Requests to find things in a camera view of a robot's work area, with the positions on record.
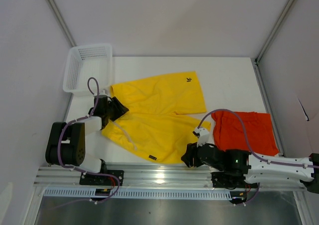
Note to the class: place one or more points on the white plastic basket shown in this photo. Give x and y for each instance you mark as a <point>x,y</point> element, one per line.
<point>87,61</point>

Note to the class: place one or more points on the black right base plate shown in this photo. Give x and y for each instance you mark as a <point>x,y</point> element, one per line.
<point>222,180</point>

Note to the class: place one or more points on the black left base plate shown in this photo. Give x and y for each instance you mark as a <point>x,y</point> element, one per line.
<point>96,180</point>

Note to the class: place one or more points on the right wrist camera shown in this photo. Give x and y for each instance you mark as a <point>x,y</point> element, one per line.
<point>202,135</point>

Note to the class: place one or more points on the aluminium frame post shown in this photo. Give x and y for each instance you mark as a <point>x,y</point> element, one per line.
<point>61,22</point>
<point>275,29</point>

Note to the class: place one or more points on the yellow shorts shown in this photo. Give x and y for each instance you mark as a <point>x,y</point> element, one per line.
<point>159,123</point>

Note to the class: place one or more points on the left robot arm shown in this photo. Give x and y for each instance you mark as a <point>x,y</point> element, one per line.
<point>67,141</point>

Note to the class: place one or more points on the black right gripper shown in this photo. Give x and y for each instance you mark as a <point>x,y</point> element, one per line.
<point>188,156</point>

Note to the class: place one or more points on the aluminium mounting rail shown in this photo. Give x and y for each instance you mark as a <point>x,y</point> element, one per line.
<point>136,176</point>

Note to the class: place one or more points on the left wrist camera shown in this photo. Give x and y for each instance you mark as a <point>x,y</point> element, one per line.
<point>103,93</point>

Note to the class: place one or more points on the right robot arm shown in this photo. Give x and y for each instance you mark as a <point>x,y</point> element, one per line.
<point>241,169</point>

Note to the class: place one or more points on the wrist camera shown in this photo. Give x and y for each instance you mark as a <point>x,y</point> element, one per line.
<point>202,135</point>
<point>103,93</point>

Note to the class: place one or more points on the right aluminium frame post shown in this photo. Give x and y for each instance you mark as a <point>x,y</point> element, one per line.
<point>275,29</point>

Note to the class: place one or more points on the slotted cable duct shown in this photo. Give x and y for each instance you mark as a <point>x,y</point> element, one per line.
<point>219,195</point>

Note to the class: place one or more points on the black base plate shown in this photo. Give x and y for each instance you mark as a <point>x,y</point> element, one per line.
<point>222,180</point>
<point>96,180</point>

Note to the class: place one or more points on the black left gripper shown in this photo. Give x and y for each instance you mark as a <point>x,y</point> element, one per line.
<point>120,110</point>

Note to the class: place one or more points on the orange shorts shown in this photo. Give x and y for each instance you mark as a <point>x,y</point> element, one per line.
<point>228,132</point>

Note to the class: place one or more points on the left aluminium frame post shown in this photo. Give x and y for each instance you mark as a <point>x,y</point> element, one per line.
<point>61,22</point>

